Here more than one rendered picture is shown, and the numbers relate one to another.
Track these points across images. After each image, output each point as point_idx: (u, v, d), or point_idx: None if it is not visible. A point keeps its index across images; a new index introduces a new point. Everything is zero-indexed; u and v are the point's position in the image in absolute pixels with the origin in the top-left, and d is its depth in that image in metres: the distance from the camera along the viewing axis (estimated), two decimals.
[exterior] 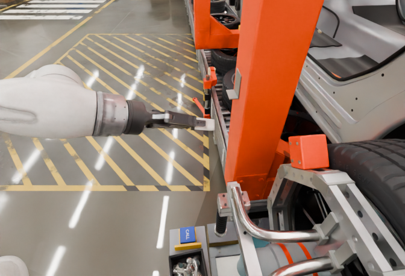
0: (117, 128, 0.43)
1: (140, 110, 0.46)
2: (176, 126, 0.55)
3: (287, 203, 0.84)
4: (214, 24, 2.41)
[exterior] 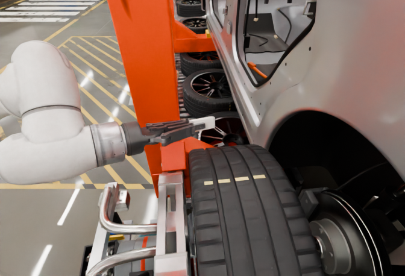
0: (119, 159, 0.46)
1: (137, 138, 0.47)
2: None
3: (185, 202, 0.92)
4: (180, 29, 2.51)
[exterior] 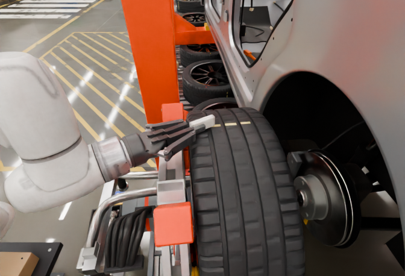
0: (125, 175, 0.49)
1: (140, 155, 0.48)
2: None
3: (184, 167, 1.01)
4: (179, 21, 2.60)
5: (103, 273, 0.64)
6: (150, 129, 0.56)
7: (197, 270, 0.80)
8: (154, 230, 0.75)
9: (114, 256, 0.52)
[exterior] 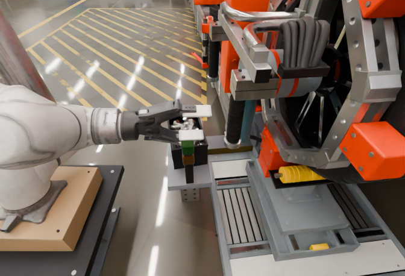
0: (110, 131, 0.51)
1: (129, 115, 0.53)
2: (169, 136, 0.61)
3: None
4: None
5: (242, 119, 0.52)
6: None
7: None
8: (279, 94, 0.63)
9: (296, 53, 0.41)
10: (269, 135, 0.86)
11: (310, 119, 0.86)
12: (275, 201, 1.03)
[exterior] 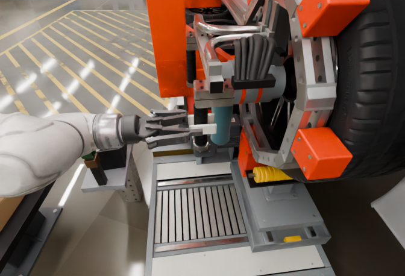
0: (117, 147, 0.56)
1: (130, 135, 0.54)
2: (175, 124, 0.60)
3: None
4: None
5: (207, 123, 0.58)
6: (153, 114, 0.60)
7: None
8: (246, 100, 0.69)
9: (246, 67, 0.46)
10: (245, 137, 0.91)
11: (283, 122, 0.92)
12: (254, 200, 1.08)
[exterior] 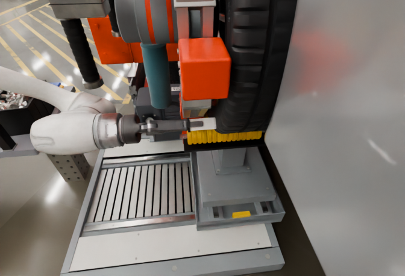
0: (113, 141, 0.53)
1: (129, 124, 0.53)
2: (175, 130, 0.58)
3: None
4: None
5: (87, 49, 0.46)
6: None
7: (211, 103, 0.66)
8: (157, 36, 0.57)
9: None
10: None
11: None
12: (202, 173, 0.97)
